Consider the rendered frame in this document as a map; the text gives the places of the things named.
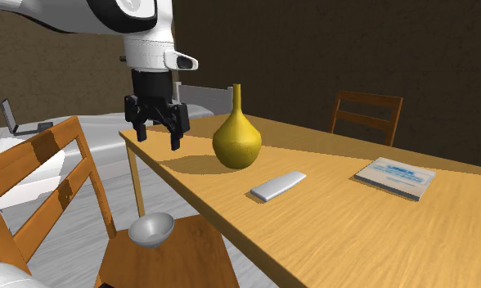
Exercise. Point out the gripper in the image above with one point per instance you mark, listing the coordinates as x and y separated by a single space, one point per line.
151 87

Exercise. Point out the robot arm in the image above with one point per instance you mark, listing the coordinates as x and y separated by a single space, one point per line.
148 48

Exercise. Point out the white bed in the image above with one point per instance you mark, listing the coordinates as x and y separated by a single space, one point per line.
105 135

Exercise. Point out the yellow long-necked vase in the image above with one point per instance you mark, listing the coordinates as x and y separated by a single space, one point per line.
236 139

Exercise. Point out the grey bowl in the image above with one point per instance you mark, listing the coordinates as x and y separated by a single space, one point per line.
151 229

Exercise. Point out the grey flat remote control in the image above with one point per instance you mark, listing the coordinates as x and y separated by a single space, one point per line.
278 185

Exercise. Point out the orange-brown wooden chair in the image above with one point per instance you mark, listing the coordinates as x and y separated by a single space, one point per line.
176 259

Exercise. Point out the dark brown wooden chair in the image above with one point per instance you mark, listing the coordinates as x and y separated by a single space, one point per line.
364 119

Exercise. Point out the light wooden table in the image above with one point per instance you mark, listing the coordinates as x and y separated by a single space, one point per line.
344 231

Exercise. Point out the pale blue and white book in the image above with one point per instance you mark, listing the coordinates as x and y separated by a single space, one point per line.
396 176

